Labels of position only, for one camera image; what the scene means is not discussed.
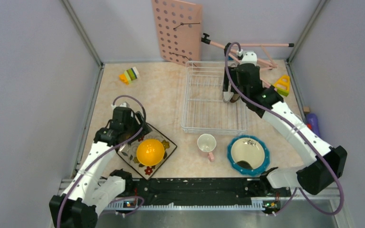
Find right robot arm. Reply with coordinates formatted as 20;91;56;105
225;63;347;196

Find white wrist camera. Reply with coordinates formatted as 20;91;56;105
117;102;130;108
238;50;258;66

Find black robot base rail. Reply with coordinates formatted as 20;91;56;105
110;170;291;213

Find white pink handled cup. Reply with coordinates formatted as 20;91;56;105
197;133;217;162

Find purple handled tool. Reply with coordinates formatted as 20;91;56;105
306;113;321;137

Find blue rimmed bowl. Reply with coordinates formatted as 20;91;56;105
227;134;270;177

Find orange yellow bowl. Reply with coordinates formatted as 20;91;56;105
136;139;165;166

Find pink folding tripod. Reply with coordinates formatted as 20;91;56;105
201;33;295;70

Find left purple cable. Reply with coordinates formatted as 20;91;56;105
56;95;147;228

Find purple cable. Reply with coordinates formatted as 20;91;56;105
224;42;345;216
56;95;147;228

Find white wire dish rack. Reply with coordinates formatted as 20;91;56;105
181;61;250;135

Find square floral plate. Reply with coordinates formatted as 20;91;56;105
117;124;177;180

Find dark red rimmed plate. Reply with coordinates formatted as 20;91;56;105
230;94;240;103

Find pink pegboard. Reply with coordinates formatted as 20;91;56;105
151;0;203;66

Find yellow green toy block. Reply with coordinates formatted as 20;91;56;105
273;75;291;97

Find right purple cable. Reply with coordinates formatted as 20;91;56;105
224;42;345;216

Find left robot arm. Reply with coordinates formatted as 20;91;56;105
49;104;149;228

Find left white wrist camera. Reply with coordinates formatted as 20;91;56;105
117;102;130;108

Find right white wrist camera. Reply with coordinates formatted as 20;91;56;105
238;50;258;66

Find stacked colourful toy blocks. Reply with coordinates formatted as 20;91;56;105
119;67;140;85

